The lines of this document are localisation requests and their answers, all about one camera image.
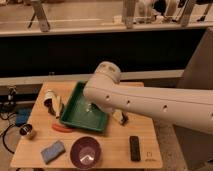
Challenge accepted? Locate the blue sponge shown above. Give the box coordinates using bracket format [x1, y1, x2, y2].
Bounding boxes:
[41, 141, 66, 164]

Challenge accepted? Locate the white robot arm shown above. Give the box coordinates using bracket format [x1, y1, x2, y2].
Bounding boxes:
[83, 61, 213, 134]

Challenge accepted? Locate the green plastic tray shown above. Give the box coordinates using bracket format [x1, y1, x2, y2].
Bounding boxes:
[60, 82, 108, 132]

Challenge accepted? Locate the cream wooden utensil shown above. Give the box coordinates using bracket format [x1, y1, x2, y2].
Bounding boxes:
[56, 96, 63, 118]

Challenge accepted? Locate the red orange utensil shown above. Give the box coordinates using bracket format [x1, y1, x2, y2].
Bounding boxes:
[51, 124, 74, 133]

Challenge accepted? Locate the purple plastic bowl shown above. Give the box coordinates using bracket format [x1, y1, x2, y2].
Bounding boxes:
[70, 136, 101, 170]

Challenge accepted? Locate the black remote control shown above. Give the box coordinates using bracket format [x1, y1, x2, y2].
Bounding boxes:
[129, 136, 141, 162]

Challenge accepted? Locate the blue object beside table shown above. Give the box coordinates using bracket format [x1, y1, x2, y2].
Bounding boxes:
[15, 108, 31, 126]

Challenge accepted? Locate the silver metal cup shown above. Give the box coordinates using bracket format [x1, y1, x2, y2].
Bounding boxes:
[19, 124, 36, 139]

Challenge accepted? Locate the black handled brush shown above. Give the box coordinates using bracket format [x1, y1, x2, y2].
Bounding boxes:
[113, 111, 128, 125]

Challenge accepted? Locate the black cable on floor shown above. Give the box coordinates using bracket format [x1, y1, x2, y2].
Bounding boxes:
[1, 123, 22, 155]

